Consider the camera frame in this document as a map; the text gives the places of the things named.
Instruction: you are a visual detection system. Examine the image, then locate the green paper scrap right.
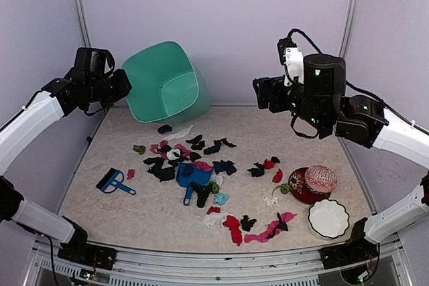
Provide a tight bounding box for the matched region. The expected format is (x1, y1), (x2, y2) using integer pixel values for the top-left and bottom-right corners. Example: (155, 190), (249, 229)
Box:
(271, 184), (291, 195)

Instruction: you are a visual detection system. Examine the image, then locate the white scalloped bowl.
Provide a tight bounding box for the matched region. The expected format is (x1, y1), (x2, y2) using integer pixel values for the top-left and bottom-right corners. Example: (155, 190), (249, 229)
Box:
(308, 199), (350, 240)

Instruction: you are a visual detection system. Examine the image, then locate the white paper scrap front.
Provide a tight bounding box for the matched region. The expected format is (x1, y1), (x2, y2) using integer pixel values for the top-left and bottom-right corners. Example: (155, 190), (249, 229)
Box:
(202, 212), (228, 228)

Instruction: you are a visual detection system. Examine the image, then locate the navy paper scrap far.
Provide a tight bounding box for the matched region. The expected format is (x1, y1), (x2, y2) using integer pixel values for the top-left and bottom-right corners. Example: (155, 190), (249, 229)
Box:
(158, 125), (172, 134)

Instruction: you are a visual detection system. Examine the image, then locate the light blue paper scrap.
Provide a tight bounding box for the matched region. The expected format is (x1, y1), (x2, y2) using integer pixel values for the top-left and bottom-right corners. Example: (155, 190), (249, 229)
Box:
(214, 193), (229, 206)

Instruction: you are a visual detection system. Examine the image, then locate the navy paper scrap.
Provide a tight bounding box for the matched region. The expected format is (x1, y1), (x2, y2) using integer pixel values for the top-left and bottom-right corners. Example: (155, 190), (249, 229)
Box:
(213, 160), (237, 175)
(158, 125), (172, 134)

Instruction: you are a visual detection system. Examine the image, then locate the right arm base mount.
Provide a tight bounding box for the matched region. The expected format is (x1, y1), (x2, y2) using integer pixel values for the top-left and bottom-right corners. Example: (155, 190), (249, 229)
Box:
(320, 218), (379, 269)

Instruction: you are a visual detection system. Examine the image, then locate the green paper scrap left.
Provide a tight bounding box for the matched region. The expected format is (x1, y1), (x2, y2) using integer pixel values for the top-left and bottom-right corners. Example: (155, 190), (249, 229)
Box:
(133, 145), (146, 155)

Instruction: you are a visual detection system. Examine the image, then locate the blue hand brush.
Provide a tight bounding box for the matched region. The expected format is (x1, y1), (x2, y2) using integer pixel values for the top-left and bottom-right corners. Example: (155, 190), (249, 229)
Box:
(95, 167), (137, 196)

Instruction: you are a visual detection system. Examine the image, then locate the small pink paper scrap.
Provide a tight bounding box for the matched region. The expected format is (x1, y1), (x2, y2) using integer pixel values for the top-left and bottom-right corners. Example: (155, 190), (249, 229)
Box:
(127, 169), (135, 180)

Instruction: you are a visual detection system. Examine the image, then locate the white paper scrap right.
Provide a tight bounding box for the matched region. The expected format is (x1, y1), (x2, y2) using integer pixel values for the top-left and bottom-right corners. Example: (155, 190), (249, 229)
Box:
(262, 196), (278, 208)

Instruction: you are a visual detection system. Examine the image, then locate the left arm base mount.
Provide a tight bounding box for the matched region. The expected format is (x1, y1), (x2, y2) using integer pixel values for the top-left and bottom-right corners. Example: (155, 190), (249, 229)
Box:
(58, 229), (117, 271)

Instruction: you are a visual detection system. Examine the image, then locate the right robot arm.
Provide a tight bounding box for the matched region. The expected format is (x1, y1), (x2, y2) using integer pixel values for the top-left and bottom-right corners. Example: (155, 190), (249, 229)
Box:
(252, 54), (428, 262)

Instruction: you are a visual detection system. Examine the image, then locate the navy paper scrap centre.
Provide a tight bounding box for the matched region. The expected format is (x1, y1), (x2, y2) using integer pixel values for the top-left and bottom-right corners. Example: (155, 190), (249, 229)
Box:
(213, 160), (237, 175)

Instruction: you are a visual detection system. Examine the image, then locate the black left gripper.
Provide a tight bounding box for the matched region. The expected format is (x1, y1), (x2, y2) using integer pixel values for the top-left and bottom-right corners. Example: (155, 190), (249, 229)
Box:
(85, 67), (131, 106)

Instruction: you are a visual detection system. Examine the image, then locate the white paper scrap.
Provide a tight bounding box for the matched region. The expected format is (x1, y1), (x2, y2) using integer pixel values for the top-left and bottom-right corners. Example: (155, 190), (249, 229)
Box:
(163, 125), (194, 141)
(202, 212), (228, 228)
(262, 196), (278, 208)

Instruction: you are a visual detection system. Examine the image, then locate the black red paper scrap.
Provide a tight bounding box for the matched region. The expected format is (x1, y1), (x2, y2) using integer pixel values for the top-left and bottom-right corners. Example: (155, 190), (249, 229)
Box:
(247, 156), (280, 177)

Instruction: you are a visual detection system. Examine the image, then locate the pink patterned bowl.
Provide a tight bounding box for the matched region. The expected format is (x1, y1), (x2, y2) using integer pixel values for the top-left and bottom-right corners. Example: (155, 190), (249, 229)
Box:
(304, 165), (338, 195)

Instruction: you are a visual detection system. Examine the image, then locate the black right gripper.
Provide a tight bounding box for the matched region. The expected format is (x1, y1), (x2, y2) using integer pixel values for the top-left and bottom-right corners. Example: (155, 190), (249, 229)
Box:
(253, 74), (330, 131)

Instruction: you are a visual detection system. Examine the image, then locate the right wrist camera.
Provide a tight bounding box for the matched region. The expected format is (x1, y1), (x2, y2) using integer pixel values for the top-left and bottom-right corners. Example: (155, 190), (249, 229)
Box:
(277, 38), (304, 86)

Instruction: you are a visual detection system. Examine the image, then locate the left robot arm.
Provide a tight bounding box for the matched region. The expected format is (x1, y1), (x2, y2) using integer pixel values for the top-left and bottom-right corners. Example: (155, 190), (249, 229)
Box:
(1, 47), (132, 263)

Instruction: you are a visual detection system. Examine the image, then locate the small red scrap right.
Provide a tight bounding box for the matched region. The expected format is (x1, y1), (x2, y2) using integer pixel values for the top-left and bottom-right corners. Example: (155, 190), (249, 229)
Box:
(272, 169), (283, 184)

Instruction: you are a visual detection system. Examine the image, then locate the small black scrap front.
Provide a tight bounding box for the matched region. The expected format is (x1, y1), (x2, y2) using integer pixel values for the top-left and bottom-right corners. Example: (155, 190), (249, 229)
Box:
(240, 215), (257, 232)

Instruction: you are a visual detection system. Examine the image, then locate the teal plastic waste bin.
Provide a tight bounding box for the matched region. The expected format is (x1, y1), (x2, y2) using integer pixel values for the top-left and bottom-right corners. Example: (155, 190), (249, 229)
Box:
(122, 41), (211, 124)

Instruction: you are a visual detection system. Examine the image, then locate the long pink paper scrap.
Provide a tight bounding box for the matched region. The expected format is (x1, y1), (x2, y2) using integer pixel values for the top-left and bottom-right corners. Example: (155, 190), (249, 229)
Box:
(243, 212), (297, 243)

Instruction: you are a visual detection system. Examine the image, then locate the blue dustpan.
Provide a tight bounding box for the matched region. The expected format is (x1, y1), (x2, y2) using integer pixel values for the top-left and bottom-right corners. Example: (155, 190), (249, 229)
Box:
(176, 163), (213, 206)

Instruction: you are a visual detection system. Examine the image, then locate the white paper scrap far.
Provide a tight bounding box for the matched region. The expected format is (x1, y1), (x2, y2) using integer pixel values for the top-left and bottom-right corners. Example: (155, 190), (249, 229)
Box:
(163, 125), (194, 141)

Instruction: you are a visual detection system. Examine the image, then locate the green paper scrap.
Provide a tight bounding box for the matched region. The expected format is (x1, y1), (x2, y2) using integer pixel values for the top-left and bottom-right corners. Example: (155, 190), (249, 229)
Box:
(133, 145), (146, 155)
(271, 184), (291, 195)

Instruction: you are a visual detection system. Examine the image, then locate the red paper scrap front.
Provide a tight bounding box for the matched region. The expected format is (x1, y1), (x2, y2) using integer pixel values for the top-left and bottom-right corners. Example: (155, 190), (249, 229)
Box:
(223, 215), (243, 246)

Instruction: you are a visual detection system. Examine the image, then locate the red floral bowl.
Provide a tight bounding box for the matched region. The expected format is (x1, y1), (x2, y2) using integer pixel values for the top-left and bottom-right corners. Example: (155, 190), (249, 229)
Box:
(288, 167), (331, 205)

